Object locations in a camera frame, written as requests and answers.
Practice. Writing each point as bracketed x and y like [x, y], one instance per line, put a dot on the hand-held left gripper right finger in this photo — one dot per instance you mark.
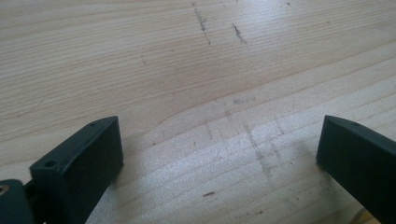
[361, 161]

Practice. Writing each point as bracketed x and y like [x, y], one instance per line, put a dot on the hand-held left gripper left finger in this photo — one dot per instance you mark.
[74, 174]

